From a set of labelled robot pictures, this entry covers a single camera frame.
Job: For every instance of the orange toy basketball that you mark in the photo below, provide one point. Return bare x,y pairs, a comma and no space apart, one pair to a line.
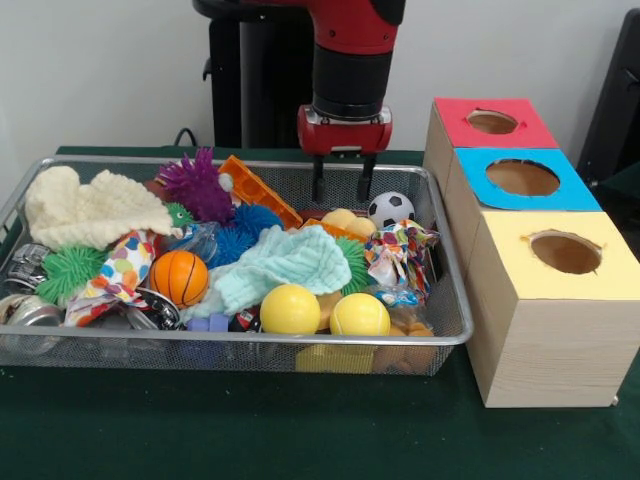
179,278

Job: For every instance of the dark green cloth side table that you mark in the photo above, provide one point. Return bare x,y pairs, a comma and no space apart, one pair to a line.
625,192

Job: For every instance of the wooden box with three holes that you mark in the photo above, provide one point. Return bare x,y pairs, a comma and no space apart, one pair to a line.
550,350

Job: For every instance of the yellow tennis ball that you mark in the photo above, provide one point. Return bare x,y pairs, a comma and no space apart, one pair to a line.
360,315

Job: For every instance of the smooth yellow ball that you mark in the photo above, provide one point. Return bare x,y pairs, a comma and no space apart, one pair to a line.
290,310

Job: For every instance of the orange toy brick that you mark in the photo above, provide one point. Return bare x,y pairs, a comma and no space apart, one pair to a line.
250,185

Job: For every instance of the black upright panel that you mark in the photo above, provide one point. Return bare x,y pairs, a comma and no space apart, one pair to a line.
620,100

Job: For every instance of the dark green tablecloth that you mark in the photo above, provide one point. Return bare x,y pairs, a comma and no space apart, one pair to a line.
300,430

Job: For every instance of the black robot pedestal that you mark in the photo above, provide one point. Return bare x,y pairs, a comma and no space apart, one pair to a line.
270,100

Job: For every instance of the small soccer ball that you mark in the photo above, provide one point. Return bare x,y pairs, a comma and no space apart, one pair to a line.
392,207

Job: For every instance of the purple spiky toy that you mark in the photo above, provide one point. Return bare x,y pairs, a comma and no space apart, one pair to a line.
197,187

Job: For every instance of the cream knitted cloth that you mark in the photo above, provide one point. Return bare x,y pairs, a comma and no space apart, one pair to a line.
90,210

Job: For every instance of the shallow mesh bin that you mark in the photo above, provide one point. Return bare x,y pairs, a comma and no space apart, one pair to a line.
100,355

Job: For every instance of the colourful polka dot cloth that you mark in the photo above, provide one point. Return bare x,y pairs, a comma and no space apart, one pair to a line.
125,260
395,250

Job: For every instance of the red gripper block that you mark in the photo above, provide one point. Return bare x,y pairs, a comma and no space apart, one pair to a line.
345,135

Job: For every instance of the mint green cloth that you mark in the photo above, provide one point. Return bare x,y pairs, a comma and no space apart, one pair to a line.
290,260

